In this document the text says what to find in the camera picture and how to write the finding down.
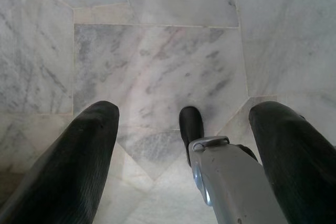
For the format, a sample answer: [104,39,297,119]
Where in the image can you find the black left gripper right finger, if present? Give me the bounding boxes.
[248,100,336,224]

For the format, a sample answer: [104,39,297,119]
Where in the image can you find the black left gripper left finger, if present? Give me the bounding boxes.
[0,100,120,224]

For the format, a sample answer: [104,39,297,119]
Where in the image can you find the silver robot left leg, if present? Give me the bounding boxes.
[188,136,289,224]

